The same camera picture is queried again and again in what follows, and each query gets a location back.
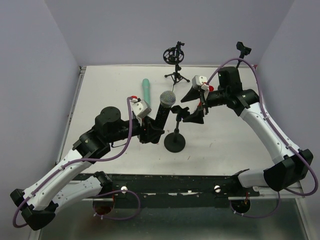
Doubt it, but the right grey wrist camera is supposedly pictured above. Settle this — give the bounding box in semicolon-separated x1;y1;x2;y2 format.
192;75;210;91

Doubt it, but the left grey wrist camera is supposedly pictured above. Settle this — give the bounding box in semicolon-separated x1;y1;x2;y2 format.
130;95;152;119

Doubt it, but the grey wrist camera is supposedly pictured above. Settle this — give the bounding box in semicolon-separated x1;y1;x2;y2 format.
130;95;152;119
192;75;210;91

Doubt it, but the tall black round-base stand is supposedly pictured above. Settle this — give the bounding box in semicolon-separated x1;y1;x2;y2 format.
236;41;252;59

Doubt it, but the short black round-base stand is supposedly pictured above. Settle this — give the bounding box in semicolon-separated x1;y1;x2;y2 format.
164;105;190;153

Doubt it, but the black mounting base plate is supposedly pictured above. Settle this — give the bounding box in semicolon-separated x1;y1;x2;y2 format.
108;174;260;209

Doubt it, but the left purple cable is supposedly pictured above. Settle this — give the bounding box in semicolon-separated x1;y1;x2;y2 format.
12;97;141;229

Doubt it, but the mint green microphone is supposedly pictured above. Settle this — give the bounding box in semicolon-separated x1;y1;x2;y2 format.
142;78;151;105

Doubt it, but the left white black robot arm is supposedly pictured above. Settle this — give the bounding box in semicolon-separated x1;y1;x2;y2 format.
10;102;166;231

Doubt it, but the black microphone silver grille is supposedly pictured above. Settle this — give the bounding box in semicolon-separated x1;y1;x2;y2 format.
155;90;176;130

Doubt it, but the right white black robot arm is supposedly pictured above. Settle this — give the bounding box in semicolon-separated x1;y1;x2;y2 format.
181;66;314;192

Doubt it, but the black tripod shock mount stand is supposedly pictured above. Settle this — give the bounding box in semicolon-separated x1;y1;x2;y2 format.
162;41;191;91

